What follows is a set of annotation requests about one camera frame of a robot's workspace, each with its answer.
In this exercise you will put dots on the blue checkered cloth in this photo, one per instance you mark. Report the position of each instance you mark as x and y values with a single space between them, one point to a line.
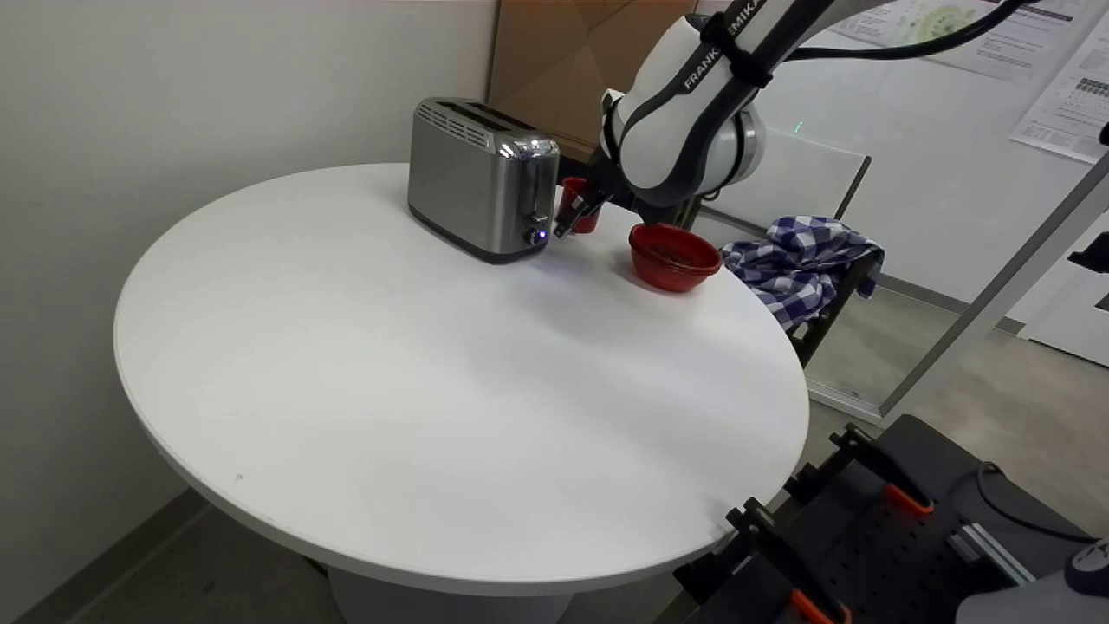
798 263

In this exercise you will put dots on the black clamp orange tip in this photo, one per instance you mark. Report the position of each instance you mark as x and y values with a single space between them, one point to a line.
900 485

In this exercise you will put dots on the large cardboard sheet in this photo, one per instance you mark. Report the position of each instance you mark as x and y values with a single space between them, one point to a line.
551 61

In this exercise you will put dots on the stainless steel toaster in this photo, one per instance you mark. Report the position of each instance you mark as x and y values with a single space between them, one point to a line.
479 177

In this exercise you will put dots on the black clamp orange handle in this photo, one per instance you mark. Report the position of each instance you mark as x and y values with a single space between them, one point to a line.
759 541

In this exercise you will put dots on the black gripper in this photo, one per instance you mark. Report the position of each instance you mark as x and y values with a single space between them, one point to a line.
602 180

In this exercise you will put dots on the red bowl with coffee beans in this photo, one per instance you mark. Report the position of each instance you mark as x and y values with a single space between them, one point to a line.
669 256

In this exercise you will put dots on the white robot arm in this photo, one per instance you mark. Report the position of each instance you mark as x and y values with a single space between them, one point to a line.
682 128

